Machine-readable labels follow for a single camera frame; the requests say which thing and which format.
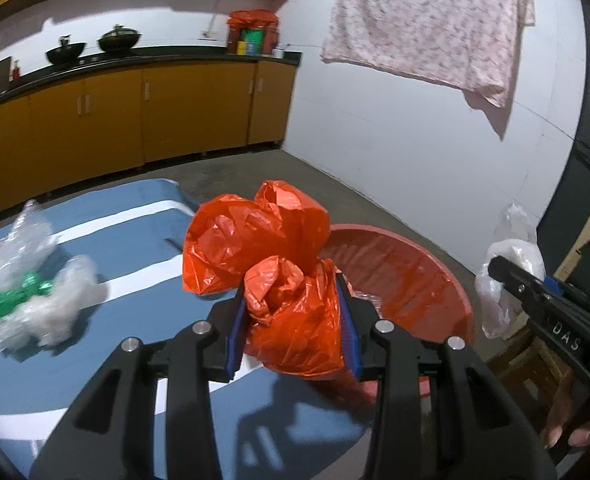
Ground blue striped tablecloth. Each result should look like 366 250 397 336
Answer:
0 177 376 480

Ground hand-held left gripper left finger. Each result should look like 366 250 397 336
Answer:
27 285 251 480

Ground person's right hand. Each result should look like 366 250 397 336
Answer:
542 399 590 450

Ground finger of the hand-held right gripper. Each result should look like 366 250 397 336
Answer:
487 255 551 311
546 276 590 333

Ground black wok with lid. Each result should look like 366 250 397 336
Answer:
97 23 142 55

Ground clear bubble wrap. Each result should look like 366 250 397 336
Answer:
0 199 60 302

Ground wooden stool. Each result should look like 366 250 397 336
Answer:
487 327 582 422

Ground white power cable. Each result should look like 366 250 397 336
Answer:
208 0 232 36

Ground clear plastic bag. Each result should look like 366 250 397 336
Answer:
474 203 547 340
0 255 108 350

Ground orange plastic bag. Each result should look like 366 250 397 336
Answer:
182 178 349 379

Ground pink floral bed sheet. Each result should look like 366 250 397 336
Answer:
320 0 536 141

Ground black open wok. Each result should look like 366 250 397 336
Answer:
44 36 87 66

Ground orange covered condiment rack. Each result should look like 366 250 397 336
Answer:
226 8 280 56

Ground wooden base cabinets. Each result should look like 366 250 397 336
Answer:
0 57 299 224

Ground orange plastic basket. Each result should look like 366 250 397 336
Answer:
319 223 476 402

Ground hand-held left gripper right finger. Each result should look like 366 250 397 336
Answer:
335 273 559 480

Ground green box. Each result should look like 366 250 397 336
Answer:
239 28 264 56

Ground green crumpled plastic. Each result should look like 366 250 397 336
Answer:
0 271 54 322

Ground black kitchen countertop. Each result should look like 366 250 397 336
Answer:
0 44 304 117

